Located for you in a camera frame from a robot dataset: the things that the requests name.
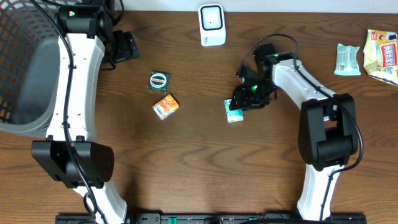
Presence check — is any green Kleenex tissue pack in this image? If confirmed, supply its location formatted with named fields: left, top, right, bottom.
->
left=224, top=99, right=244, bottom=123

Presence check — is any green Zam-Buk tin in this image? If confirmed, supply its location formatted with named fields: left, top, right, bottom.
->
left=147, top=71, right=170, bottom=93

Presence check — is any orange tissue pack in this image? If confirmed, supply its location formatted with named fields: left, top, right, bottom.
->
left=152, top=94, right=179, bottom=120

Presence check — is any teal wet wipe packet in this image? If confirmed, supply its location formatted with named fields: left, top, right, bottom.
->
left=334, top=44, right=361, bottom=76

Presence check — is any yellow snack bag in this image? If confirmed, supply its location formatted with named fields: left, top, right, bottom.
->
left=363, top=29, right=397, bottom=86

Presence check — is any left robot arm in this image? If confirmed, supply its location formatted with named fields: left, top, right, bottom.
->
left=31, top=1, right=139, bottom=223

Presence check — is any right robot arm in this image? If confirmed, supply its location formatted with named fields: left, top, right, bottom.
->
left=229, top=44, right=358, bottom=221

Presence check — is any white barcode scanner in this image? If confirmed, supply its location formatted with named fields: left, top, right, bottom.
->
left=198, top=3, right=226, bottom=47

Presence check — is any dark grey plastic mesh basket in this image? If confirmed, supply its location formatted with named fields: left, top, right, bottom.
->
left=1, top=0, right=60, bottom=138

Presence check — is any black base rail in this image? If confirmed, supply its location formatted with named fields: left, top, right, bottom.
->
left=55, top=212, right=368, bottom=224

